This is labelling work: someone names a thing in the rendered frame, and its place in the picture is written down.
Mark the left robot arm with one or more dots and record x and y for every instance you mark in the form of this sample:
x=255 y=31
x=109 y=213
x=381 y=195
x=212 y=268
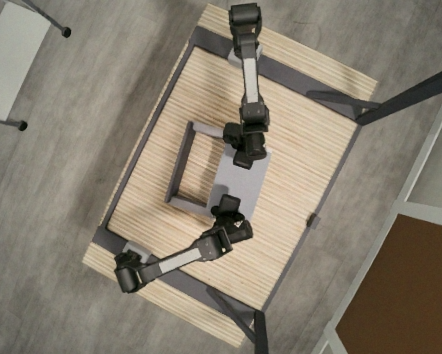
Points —
x=205 y=248

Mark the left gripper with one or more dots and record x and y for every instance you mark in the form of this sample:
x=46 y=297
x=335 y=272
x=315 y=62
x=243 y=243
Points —
x=227 y=204

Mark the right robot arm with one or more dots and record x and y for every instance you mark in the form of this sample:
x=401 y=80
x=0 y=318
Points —
x=245 y=17

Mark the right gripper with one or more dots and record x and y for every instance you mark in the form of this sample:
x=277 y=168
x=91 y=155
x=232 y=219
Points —
x=240 y=158

